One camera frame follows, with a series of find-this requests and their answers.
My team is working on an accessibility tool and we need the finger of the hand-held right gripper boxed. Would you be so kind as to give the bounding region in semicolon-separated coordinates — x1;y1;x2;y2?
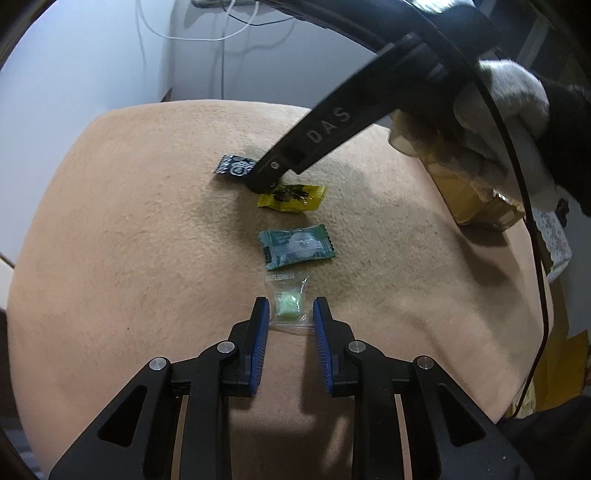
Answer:
244;157;289;195

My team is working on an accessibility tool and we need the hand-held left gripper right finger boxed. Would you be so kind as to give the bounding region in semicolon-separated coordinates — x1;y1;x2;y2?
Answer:
313;296;520;480

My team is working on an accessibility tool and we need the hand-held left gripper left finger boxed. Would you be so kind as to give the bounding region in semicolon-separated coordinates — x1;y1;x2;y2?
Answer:
48;296;271;480

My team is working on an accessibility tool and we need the black candy packet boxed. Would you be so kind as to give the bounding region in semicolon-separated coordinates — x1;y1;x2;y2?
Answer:
213;154;257;180

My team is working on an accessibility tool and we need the yellow candy packet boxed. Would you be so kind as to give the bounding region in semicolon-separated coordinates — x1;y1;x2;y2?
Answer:
257;183;327;213

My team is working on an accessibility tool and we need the clear packet with green candy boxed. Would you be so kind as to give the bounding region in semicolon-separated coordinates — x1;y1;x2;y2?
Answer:
267;271;317;330

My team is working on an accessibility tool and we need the brown cardboard box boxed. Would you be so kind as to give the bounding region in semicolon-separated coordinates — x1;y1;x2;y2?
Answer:
389;111;527;232

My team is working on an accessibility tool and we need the person's right hand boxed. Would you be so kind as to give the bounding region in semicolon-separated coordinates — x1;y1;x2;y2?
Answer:
452;59;557;210

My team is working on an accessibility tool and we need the teal snack packet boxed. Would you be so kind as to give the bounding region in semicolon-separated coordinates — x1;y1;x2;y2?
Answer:
257;223;334;269

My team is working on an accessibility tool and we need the tan blanket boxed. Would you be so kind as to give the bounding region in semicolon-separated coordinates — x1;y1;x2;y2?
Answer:
7;99;555;480

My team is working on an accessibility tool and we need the white blue patterned cloth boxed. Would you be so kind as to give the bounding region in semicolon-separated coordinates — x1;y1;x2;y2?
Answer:
531;203;573;282

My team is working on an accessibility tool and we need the yellow paper packaging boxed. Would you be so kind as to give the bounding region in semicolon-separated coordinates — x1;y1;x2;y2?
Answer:
526;323;591;411

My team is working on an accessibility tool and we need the thin black cable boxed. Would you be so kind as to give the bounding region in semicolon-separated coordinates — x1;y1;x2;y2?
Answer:
222;9;301;28

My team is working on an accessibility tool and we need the white cable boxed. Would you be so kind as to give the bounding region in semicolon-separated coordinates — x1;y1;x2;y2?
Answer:
136;0;262;100

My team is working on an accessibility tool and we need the thick black gripper cable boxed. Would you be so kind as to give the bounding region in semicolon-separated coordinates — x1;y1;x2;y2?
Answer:
466;60;555;418

